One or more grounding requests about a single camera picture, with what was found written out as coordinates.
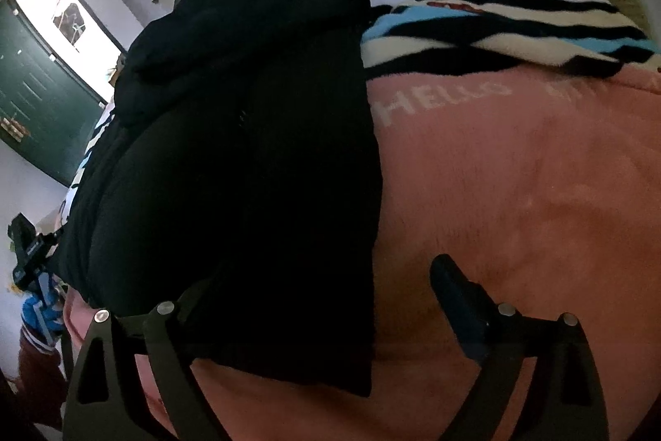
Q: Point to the striped Hello Kitty blanket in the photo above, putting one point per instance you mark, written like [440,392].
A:
[522,139]

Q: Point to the dark green door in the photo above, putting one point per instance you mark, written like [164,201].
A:
[48,113]

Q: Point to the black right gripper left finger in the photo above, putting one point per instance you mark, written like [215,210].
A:
[106,399]

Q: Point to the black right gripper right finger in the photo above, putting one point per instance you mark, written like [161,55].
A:
[565,399]

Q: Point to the large black jacket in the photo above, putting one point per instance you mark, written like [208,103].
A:
[240,176]

